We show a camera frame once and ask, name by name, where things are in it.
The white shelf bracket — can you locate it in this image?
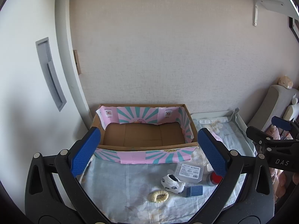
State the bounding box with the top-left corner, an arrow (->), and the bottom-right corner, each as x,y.
252,0 -> 284,26

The grey recessed door handle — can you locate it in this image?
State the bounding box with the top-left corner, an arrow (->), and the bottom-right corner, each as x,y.
36,37 -> 67,112

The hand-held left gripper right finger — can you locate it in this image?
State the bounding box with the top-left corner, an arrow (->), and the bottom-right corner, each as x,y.
197,128 -> 275,224

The pink printed blanket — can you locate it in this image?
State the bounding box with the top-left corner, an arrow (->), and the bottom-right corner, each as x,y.
266,125 -> 299,197

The blue block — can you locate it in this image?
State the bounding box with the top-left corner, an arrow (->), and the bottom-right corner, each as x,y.
186,185 -> 204,198

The cardboard box with pink flaps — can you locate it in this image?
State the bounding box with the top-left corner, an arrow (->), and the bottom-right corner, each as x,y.
90,103 -> 199,165

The white baby sock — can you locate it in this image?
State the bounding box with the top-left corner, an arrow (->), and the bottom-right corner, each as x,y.
161,174 -> 186,194

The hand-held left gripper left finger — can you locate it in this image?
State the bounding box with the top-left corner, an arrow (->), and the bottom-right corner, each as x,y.
24,126 -> 110,224

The grey cushion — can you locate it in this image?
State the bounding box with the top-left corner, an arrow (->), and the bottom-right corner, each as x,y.
248,84 -> 297,131

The clear plastic box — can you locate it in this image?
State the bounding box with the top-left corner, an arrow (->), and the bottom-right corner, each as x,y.
175,162 -> 202,183

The white plush toy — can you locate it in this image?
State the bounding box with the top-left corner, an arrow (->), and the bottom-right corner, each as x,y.
283,93 -> 299,122

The dark picture frame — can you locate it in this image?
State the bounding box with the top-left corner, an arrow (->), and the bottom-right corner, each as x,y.
288,16 -> 299,40

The cream crochet ring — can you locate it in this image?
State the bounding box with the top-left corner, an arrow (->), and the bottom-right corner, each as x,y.
147,190 -> 169,203

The light blue floral bed sheet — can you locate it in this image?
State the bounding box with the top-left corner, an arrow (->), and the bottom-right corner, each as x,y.
78,108 -> 257,222

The white sliding door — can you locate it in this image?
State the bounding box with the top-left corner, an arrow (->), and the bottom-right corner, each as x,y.
0,0 -> 91,154

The silver can with red lid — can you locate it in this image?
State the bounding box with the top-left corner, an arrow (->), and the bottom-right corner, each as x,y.
206,171 -> 223,187

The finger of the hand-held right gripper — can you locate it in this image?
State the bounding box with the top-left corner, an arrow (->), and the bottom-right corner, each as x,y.
271,116 -> 299,133
246,125 -> 299,148

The beige plush toy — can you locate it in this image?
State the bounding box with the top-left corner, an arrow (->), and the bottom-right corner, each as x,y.
278,75 -> 293,89

